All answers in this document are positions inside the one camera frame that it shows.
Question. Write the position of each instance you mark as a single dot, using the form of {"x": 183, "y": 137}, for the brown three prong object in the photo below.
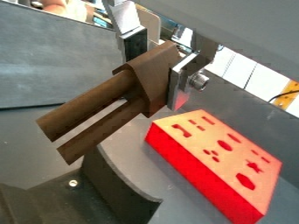
{"x": 139, "y": 81}

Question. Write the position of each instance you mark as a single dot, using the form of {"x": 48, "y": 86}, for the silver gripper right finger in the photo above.
{"x": 187, "y": 75}

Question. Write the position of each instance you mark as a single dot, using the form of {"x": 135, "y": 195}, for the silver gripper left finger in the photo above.
{"x": 131, "y": 34}

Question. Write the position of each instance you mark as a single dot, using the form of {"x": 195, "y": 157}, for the red foam shape board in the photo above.
{"x": 226, "y": 166}

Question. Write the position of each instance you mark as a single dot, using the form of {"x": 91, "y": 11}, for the dark grey curved fixture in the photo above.
{"x": 92, "y": 195}

